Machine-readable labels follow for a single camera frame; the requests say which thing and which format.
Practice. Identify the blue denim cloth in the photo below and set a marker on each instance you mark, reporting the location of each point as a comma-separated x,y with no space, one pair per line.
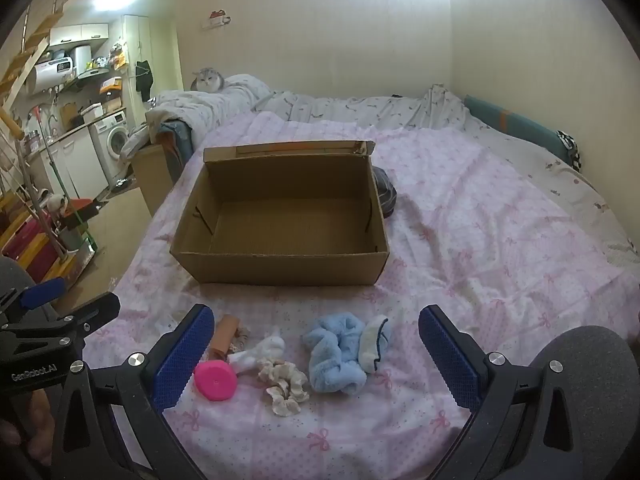
175,145

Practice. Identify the tan soft roll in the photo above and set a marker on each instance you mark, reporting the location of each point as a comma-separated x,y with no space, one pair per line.
225,335

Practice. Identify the white water heater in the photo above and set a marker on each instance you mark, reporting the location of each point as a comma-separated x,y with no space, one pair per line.
50,72

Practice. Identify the beige lace scrunchie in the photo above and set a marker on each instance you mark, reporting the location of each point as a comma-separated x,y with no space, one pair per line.
243,337

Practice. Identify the cream scrunchie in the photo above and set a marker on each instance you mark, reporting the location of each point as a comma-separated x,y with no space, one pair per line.
285,385

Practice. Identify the person's left hand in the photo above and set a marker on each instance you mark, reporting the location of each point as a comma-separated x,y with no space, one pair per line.
37,417

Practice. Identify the wooden staircase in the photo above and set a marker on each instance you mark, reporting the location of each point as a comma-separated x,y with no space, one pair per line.
30,45

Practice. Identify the white kitchen counter cabinets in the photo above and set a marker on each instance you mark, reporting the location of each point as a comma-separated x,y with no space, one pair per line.
75,160

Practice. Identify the white sock with dark trim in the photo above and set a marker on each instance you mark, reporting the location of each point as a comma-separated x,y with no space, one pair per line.
372,345

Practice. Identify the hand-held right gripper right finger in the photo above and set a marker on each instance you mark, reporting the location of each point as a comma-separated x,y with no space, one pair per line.
450,360

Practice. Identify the grey and white cat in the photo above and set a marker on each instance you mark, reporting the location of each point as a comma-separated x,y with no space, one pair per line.
207,80

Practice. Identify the white wall cabinet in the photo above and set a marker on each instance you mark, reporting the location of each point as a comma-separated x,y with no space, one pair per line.
80,35

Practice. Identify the red storage box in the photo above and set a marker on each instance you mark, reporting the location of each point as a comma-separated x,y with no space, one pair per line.
30,250

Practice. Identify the teal pillow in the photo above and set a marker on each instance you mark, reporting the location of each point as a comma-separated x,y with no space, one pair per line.
515,122

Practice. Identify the black hanging cloth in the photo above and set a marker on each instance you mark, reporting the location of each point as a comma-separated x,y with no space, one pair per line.
143,77

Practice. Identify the white washing machine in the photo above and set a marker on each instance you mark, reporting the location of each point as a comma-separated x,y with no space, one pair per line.
115,140

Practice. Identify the light blue fluffy scrunchie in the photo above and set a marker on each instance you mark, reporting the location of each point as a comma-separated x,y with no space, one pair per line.
330,360

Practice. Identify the tall white cabinet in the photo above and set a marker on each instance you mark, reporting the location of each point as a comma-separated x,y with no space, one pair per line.
137,35

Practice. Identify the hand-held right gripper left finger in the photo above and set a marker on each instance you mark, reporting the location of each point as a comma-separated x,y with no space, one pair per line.
180,365

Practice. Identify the white cylinder tank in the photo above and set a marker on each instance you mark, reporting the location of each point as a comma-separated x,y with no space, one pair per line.
83,60

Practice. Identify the pink round container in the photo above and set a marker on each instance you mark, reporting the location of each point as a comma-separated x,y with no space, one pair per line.
215,382

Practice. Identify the pink bow print blanket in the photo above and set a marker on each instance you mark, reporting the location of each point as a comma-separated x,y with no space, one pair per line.
475,240

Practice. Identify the dark cloth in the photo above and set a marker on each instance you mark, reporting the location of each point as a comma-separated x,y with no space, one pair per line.
386,195

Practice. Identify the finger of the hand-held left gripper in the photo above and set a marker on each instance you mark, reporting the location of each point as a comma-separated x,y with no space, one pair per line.
42,294
90,316

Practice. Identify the brown cardboard box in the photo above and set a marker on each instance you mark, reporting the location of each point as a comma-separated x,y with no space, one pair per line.
280,270

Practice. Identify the white printed duvet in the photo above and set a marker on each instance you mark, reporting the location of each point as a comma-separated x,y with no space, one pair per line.
350,107

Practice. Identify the wall hook rack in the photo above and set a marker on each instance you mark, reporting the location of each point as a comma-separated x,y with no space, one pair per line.
217,17

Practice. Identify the black and white checkered cloth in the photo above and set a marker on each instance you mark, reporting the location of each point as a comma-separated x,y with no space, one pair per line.
570,147

